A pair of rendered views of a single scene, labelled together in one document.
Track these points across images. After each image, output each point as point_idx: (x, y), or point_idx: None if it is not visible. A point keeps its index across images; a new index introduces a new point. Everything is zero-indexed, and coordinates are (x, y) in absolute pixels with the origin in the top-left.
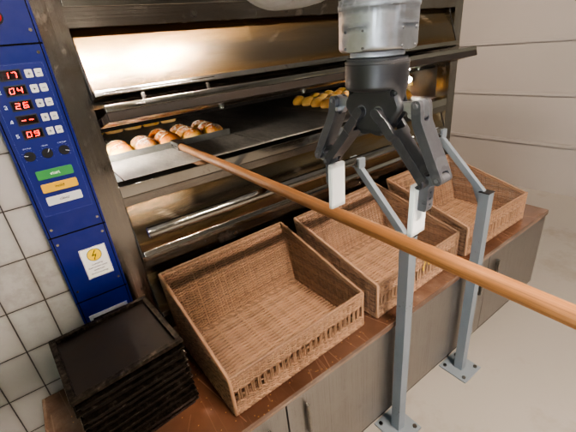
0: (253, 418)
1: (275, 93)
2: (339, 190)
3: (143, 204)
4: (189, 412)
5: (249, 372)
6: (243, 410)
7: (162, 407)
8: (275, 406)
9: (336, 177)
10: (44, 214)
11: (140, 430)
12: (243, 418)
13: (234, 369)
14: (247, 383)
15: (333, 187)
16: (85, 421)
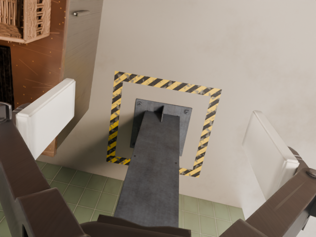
0: (61, 27)
1: None
2: (62, 108)
3: None
4: (16, 59)
5: (30, 19)
6: (48, 28)
7: (2, 81)
8: (66, 4)
9: (46, 133)
10: None
11: (8, 99)
12: (55, 32)
13: (3, 0)
14: (35, 21)
15: (55, 135)
16: None
